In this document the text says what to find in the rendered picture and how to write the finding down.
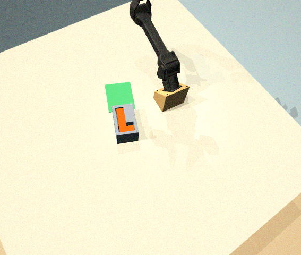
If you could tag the orange l-shaped part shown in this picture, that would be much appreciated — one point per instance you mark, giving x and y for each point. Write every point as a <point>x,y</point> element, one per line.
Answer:
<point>122,122</point>

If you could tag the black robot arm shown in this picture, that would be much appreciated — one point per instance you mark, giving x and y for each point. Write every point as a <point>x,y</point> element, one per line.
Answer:
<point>168,63</point>

